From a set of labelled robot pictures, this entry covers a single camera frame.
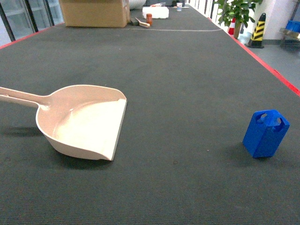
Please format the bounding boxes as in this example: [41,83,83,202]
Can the beige plastic dustpan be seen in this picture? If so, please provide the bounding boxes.
[0,84,127,161]

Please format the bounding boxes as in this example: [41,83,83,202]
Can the blue plastic block part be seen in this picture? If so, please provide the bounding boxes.
[242,109,290,158]

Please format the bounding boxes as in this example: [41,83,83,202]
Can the orange bottle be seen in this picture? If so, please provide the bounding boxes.
[146,13,152,26]

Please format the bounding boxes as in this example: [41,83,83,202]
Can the white foam box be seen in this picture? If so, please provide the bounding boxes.
[142,7,169,19]

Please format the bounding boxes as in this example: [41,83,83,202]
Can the white paper cup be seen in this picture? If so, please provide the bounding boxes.
[176,2,182,12]

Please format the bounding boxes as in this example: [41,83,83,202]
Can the large cardboard box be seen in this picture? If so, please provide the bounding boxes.
[59,0,130,28]

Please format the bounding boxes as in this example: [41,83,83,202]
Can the red white traffic cone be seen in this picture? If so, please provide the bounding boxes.
[228,17,236,36]

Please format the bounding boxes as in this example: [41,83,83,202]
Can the yellow black traffic bollard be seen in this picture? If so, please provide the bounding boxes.
[246,13,266,49]

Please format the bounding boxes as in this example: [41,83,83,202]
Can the green potted plant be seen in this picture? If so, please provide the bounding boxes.
[213,0,263,39]

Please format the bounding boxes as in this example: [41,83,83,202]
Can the wooden handled brush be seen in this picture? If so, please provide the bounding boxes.
[130,17,150,28]

